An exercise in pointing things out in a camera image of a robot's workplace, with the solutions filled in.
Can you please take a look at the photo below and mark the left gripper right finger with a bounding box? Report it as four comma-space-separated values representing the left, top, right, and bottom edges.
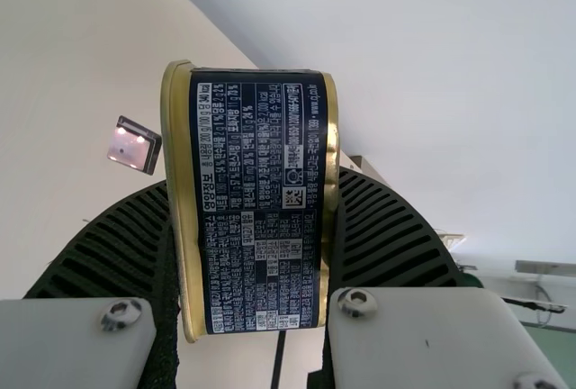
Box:
320, 167, 569, 389

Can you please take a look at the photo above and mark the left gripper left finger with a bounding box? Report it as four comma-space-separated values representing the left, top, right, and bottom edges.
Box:
0, 179, 185, 389

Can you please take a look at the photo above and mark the rectangular tin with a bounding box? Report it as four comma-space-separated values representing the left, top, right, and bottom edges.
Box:
160, 59, 341, 344

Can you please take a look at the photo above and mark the black strip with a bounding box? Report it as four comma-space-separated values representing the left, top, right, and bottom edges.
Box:
272, 330, 290, 389

